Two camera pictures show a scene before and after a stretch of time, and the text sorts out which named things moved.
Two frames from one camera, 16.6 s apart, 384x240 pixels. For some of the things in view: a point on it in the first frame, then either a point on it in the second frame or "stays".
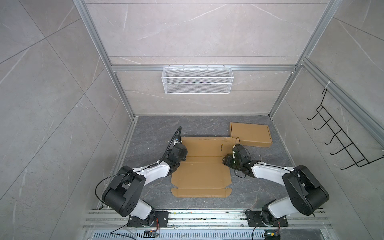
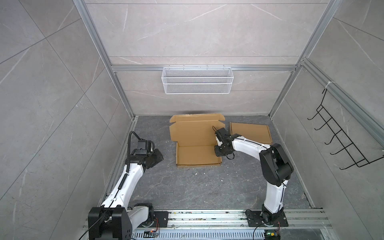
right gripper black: x=227 y=162 → x=217 y=153
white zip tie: x=328 y=82 stays
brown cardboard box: x=202 y=173 → x=195 y=138
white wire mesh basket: x=197 y=80 stays
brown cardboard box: x=251 y=135 stays
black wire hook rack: x=359 y=159 stays
